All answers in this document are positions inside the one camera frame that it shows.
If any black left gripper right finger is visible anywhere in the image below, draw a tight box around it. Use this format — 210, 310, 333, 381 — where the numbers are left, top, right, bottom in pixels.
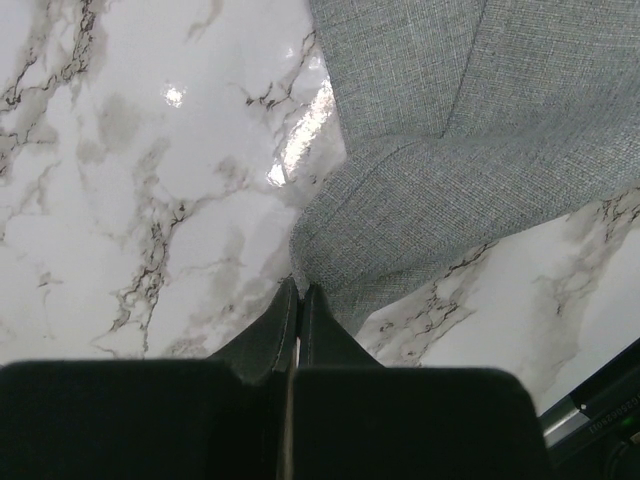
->
293, 286, 550, 479

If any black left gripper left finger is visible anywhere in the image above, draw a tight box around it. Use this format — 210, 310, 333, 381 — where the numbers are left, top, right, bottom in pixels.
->
1, 280, 298, 479

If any grey woven cloth napkin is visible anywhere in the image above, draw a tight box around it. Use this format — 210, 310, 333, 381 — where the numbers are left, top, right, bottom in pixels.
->
290, 1, 639, 333

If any black metal base frame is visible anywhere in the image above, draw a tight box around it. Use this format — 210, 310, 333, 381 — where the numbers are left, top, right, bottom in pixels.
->
540, 341, 640, 480

